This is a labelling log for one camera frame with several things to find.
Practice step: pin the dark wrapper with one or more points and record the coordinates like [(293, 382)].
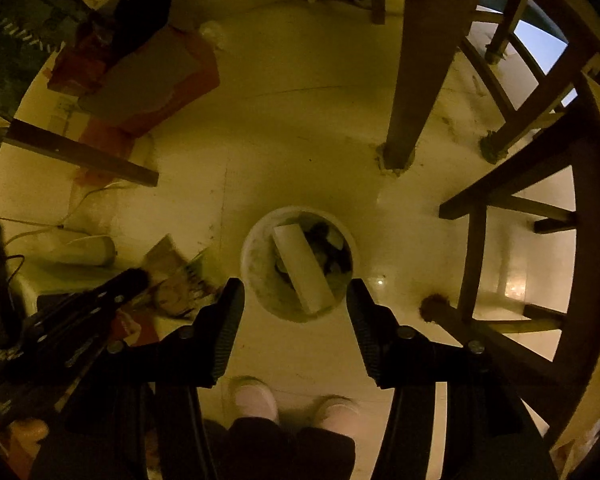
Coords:
[(332, 252)]

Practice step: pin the person's right shoe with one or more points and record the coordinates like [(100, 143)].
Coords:
[(336, 415)]

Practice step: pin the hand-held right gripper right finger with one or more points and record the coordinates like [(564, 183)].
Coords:
[(367, 330)]

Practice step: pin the crumpled clear plastic bag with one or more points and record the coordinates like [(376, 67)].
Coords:
[(212, 34)]

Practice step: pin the white plastic appliance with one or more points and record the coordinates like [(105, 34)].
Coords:
[(82, 250)]

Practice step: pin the person's shoe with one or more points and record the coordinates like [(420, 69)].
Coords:
[(336, 415), (254, 400)]

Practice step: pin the wooden table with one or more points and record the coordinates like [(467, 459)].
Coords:
[(420, 85)]

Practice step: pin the white paper box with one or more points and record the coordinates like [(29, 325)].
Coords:
[(305, 270)]

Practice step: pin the person's left shoe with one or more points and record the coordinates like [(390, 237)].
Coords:
[(254, 400)]

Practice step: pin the white plastic bin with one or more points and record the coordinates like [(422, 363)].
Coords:
[(260, 270)]

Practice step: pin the person's dark trousers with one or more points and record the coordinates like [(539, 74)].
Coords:
[(290, 452)]

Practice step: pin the red paper bag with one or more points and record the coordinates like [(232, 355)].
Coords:
[(180, 80)]

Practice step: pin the person's left hand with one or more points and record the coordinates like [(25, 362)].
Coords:
[(27, 437)]

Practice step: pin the wooden stool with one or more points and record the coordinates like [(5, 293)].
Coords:
[(535, 160), (530, 110)]

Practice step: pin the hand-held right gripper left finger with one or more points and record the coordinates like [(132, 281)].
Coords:
[(225, 330)]

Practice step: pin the black bag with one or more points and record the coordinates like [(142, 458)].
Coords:
[(140, 15)]

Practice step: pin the patchwork tablecloth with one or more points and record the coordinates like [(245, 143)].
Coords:
[(15, 35)]

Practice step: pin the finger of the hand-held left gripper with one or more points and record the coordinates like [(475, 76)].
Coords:
[(90, 310)]

